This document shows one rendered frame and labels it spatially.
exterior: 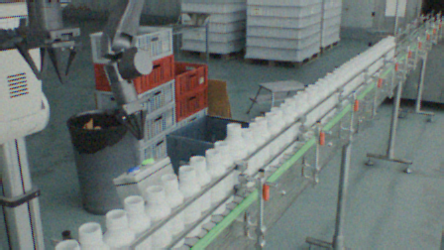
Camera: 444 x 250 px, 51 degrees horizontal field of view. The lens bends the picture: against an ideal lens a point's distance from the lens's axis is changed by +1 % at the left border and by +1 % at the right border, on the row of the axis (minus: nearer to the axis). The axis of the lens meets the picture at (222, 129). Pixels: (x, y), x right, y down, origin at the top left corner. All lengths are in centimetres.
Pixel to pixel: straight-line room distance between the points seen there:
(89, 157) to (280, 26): 533
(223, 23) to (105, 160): 567
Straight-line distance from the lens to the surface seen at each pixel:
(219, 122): 210
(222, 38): 845
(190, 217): 107
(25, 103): 142
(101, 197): 320
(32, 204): 156
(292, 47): 780
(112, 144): 302
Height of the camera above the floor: 159
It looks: 19 degrees down
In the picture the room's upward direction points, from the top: straight up
